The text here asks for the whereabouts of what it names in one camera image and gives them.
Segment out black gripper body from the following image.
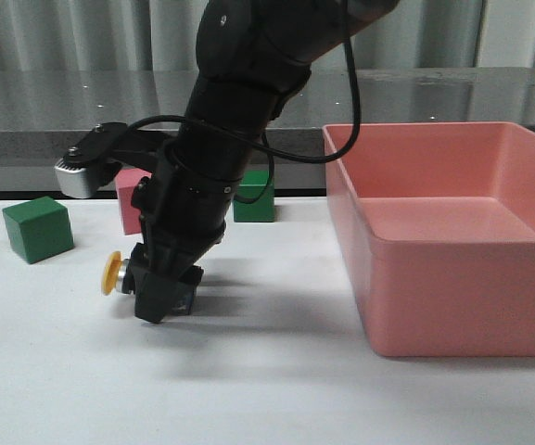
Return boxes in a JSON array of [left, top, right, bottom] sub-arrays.
[[132, 142, 240, 273]]

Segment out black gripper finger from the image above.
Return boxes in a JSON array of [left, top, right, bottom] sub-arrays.
[[133, 266, 188, 324], [184, 265, 204, 286]]

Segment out yellow push button switch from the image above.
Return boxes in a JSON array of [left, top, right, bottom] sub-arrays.
[[99, 250, 197, 315]]

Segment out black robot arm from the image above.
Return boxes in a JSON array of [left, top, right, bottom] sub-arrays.
[[123, 1, 395, 324]]

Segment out pink cube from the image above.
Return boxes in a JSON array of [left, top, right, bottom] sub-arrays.
[[114, 168, 151, 235]]

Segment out green cube centre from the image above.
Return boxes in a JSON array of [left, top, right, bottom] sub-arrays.
[[234, 171, 275, 223]]

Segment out green cube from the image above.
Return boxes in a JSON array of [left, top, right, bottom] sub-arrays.
[[234, 171, 275, 223], [2, 197, 74, 264]]

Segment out green cube left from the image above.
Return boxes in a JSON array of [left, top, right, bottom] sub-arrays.
[[2, 197, 74, 264]]

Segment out dark grey stone counter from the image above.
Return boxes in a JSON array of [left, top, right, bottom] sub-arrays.
[[0, 68, 535, 199]]

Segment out grey curtain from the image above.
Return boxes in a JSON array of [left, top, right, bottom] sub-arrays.
[[0, 1, 535, 71]]

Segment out pink plastic bin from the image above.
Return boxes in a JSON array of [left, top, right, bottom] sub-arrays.
[[326, 122, 535, 357]]

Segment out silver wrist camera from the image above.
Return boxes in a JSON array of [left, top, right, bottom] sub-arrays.
[[54, 159, 105, 199]]

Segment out black cable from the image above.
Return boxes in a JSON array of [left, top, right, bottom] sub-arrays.
[[126, 22, 362, 205]]

